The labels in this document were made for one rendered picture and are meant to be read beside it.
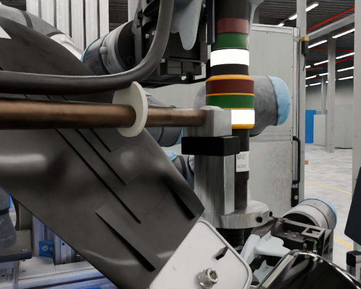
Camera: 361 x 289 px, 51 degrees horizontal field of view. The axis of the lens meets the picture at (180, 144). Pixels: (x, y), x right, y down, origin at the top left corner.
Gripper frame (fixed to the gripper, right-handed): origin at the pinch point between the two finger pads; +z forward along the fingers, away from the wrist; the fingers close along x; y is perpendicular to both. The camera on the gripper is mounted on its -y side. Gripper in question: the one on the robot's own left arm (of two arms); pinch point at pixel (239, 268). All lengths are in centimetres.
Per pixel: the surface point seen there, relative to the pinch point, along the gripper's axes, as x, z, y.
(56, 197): -13.8, 28.3, -0.9
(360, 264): 14, -51, 10
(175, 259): -9.3, 21.7, 3.5
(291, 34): -71, -211, -60
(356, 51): -132, -676, -83
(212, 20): -27.1, 13.4, 0.3
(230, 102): -20.1, 13.6, 2.7
